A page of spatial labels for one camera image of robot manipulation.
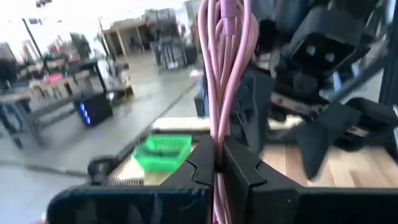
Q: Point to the black computer tower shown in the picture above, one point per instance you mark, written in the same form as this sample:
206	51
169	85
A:
96	109

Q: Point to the green plastic basket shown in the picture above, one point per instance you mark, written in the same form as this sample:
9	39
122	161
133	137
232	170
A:
164	152

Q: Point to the wood-top workbench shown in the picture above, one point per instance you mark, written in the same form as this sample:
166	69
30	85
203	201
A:
53	84

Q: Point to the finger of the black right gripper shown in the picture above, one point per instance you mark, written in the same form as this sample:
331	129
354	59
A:
320	140
253	112

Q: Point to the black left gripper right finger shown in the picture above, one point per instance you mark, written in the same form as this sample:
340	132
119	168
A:
248	193

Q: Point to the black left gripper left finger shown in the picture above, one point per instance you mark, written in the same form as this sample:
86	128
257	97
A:
192	193

